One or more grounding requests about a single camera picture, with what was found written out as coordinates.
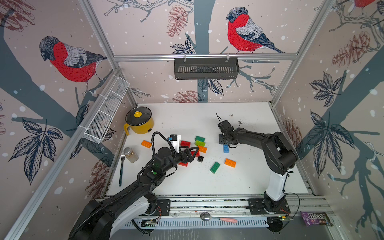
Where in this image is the spoon with pink handle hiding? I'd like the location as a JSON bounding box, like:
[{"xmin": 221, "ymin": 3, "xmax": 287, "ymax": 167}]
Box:
[{"xmin": 200, "ymin": 212, "xmax": 238, "ymax": 224}]

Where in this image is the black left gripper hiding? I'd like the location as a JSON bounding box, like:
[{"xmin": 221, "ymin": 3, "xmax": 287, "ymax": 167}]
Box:
[{"xmin": 161, "ymin": 145, "xmax": 199, "ymax": 175}]

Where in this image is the blue lego brick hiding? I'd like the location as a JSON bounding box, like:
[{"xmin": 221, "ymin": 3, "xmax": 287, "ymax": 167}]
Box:
[{"xmin": 223, "ymin": 145, "xmax": 230, "ymax": 154}]

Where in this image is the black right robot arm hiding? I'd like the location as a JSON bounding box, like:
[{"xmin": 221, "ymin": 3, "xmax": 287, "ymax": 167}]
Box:
[{"xmin": 218, "ymin": 120, "xmax": 299, "ymax": 214}]

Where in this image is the white wire mesh shelf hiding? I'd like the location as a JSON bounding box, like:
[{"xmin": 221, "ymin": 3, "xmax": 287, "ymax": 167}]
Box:
[{"xmin": 82, "ymin": 75, "xmax": 130, "ymax": 144}]

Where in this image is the small glass spice jar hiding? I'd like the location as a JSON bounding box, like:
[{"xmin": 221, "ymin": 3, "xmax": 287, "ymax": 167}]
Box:
[{"xmin": 123, "ymin": 147, "xmax": 139, "ymax": 163}]

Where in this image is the black hanging wire basket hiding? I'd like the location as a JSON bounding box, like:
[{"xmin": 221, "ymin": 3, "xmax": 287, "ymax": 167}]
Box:
[{"xmin": 174, "ymin": 58, "xmax": 240, "ymax": 80}]

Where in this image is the dark green lego brick top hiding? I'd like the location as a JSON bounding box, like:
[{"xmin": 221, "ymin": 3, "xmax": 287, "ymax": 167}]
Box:
[{"xmin": 195, "ymin": 136, "xmax": 205, "ymax": 143}]

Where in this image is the purple candy packet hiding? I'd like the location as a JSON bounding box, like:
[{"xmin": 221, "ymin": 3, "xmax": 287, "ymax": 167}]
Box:
[{"xmin": 301, "ymin": 212, "xmax": 333, "ymax": 227}]

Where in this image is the orange lego brick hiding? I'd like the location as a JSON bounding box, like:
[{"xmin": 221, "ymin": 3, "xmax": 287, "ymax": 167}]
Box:
[
  {"xmin": 225, "ymin": 159, "xmax": 237, "ymax": 168},
  {"xmin": 141, "ymin": 140, "xmax": 152, "ymax": 149},
  {"xmin": 198, "ymin": 146, "xmax": 207, "ymax": 153}
]

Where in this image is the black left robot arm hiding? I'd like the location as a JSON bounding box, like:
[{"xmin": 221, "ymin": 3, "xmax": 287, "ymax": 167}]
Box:
[{"xmin": 68, "ymin": 138, "xmax": 199, "ymax": 240}]

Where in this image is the green lego brick lower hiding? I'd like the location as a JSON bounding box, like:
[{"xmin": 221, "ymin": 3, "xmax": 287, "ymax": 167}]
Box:
[{"xmin": 210, "ymin": 162, "xmax": 221, "ymax": 174}]

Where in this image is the lime green lego brick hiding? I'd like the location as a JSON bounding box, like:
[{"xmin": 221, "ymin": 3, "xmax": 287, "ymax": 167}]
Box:
[{"xmin": 195, "ymin": 141, "xmax": 206, "ymax": 147}]

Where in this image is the orange lego brick in stack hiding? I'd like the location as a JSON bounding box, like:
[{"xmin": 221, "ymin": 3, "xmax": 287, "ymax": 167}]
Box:
[{"xmin": 198, "ymin": 146, "xmax": 207, "ymax": 153}]

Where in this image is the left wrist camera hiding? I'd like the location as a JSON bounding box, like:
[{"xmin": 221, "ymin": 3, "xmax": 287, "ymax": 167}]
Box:
[{"xmin": 169, "ymin": 135, "xmax": 182, "ymax": 153}]

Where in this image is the fork with green handle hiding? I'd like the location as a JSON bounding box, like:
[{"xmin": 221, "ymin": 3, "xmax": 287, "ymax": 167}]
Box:
[{"xmin": 119, "ymin": 155, "xmax": 126, "ymax": 187}]

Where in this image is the yellow pot with black lid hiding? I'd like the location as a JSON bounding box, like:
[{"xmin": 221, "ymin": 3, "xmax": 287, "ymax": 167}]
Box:
[{"xmin": 124, "ymin": 107, "xmax": 154, "ymax": 136}]

